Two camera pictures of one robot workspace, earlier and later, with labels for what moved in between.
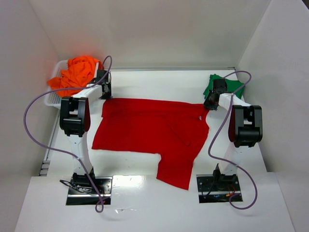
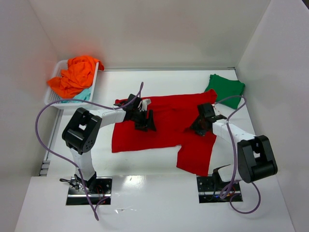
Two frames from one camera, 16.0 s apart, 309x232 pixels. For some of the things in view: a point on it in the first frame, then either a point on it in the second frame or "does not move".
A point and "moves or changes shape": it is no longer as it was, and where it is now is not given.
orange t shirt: x=80 y=71 does not move
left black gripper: x=106 y=92 → x=144 y=121
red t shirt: x=177 y=131 moves or changes shape
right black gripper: x=210 y=102 → x=200 y=125
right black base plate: x=215 y=188 does not move
